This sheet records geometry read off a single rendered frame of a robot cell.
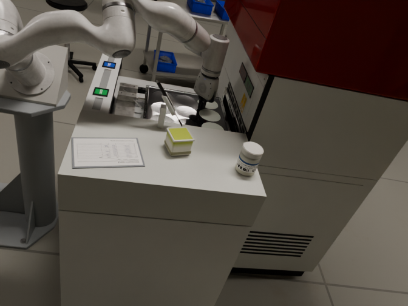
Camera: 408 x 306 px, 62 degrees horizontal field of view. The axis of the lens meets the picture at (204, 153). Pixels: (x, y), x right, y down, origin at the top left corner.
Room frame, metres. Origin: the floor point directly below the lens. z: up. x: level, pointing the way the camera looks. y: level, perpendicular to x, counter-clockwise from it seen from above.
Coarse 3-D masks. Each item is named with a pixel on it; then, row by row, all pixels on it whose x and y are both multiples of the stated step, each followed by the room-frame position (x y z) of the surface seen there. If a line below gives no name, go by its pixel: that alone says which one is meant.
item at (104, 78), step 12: (108, 60) 1.47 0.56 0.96; (120, 60) 1.50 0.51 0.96; (96, 72) 1.31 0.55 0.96; (108, 72) 1.35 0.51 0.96; (96, 84) 1.21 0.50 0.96; (108, 84) 1.24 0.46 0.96; (96, 96) 1.12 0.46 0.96; (108, 96) 1.15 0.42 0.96; (84, 108) 1.02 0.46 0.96; (96, 108) 1.05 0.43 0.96; (108, 108) 1.07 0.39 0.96
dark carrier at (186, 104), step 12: (156, 96) 1.37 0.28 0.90; (180, 96) 1.44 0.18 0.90; (192, 96) 1.47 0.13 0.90; (156, 108) 1.27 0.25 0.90; (180, 108) 1.33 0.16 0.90; (192, 108) 1.36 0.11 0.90; (216, 108) 1.42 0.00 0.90; (156, 120) 1.18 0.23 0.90; (168, 120) 1.20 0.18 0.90; (180, 120) 1.23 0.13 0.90; (192, 120) 1.26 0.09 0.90; (204, 120) 1.28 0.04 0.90
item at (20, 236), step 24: (24, 120) 1.15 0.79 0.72; (48, 120) 1.21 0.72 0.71; (24, 144) 1.15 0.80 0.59; (48, 144) 1.21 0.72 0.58; (24, 168) 1.15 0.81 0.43; (48, 168) 1.20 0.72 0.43; (0, 192) 1.19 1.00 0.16; (24, 192) 1.16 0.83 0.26; (48, 192) 1.19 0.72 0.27; (0, 216) 1.15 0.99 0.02; (24, 216) 1.20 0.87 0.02; (48, 216) 1.19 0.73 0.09; (0, 240) 1.01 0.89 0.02; (24, 240) 1.04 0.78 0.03
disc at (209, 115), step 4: (200, 112) 1.34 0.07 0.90; (204, 112) 1.35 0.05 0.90; (208, 112) 1.36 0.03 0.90; (212, 112) 1.37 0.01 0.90; (216, 112) 1.38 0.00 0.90; (200, 116) 1.31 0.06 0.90; (204, 116) 1.32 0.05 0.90; (208, 116) 1.33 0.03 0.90; (212, 116) 1.34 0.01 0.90; (216, 116) 1.35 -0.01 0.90; (208, 120) 1.29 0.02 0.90; (212, 120) 1.30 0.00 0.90; (216, 120) 1.31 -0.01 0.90
